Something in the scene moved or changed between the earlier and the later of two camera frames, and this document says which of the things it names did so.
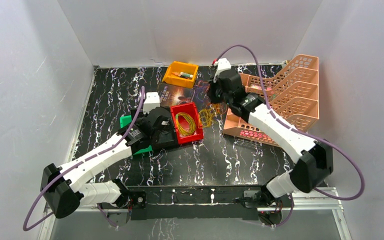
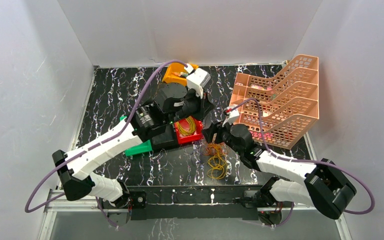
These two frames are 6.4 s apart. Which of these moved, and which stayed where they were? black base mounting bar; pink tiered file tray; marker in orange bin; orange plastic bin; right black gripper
Moved: right black gripper
Stayed: marker in orange bin; pink tiered file tray; black base mounting bar; orange plastic bin
